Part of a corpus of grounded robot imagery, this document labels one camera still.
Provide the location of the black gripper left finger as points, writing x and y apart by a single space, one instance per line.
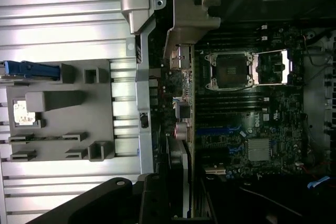
105 197

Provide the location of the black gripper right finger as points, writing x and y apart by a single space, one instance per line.
207 203

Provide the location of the blue expansion slot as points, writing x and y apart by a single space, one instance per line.
212 130

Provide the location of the silver chipset heat sink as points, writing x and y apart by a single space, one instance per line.
259 149

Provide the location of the grey parts rack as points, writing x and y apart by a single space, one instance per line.
78 124

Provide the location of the green RAM stick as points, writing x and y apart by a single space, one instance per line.
47 138

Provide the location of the green motherboard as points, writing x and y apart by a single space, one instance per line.
283 129

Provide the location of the silver CPU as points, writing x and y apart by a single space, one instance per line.
23 113

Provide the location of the open black PC case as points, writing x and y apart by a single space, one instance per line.
144 77

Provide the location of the CPU socket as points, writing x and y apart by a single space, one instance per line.
228 69

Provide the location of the silver metal drive cage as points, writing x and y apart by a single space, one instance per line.
315 98

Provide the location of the metal socket cover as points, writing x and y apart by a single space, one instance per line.
288 69

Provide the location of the grey printed case clamp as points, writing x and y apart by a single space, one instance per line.
134 6

